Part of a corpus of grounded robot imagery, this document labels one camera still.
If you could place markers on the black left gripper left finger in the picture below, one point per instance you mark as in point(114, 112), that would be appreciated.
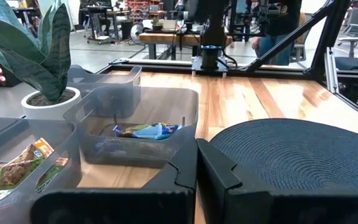
point(120, 205)

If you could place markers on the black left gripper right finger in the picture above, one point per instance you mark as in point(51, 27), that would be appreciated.
point(259, 208)

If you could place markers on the orange Chewy granola bar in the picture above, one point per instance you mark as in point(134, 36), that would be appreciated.
point(50, 177)

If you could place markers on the yellow green snack bag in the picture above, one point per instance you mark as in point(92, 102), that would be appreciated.
point(14, 174)

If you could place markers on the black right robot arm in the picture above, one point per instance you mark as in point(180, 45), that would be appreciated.
point(211, 28)

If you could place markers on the translucent grey storage bin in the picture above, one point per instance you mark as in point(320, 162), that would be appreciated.
point(67, 140)
point(154, 155)
point(104, 77)

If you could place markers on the dark round woven placemat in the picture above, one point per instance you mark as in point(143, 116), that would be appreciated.
point(291, 149)

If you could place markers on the person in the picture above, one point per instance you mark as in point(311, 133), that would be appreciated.
point(272, 46)

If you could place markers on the snake plant in white pot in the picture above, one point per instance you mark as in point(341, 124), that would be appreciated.
point(45, 56)

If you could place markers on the wooden workbench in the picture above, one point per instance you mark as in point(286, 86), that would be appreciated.
point(154, 38)

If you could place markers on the white floor fan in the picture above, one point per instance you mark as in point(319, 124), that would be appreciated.
point(136, 31)

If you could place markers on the office chair with dark seat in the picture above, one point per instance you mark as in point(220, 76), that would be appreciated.
point(356, 62)

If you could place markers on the black trash can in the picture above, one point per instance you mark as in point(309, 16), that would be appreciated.
point(126, 29)

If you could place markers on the small potted plant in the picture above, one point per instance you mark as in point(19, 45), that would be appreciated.
point(158, 23)

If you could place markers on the black desk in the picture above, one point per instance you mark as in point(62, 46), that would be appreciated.
point(99, 9)

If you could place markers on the grey office chair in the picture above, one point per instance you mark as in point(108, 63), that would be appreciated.
point(356, 18)

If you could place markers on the black metal rig frame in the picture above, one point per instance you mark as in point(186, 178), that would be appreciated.
point(259, 72)

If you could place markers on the silver aluminium bracket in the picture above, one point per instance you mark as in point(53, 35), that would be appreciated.
point(330, 71)

